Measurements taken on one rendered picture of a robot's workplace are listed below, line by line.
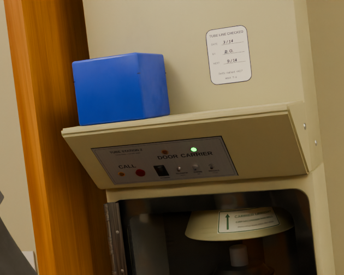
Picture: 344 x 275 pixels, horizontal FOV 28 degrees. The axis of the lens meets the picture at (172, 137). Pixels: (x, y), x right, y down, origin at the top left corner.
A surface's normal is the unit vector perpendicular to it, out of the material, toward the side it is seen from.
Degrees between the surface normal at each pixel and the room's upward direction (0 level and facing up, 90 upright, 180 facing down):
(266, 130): 135
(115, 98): 90
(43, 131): 90
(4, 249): 84
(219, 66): 90
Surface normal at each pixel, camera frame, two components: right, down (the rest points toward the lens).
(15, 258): 0.75, -0.21
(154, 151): -0.16, 0.76
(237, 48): -0.35, 0.09
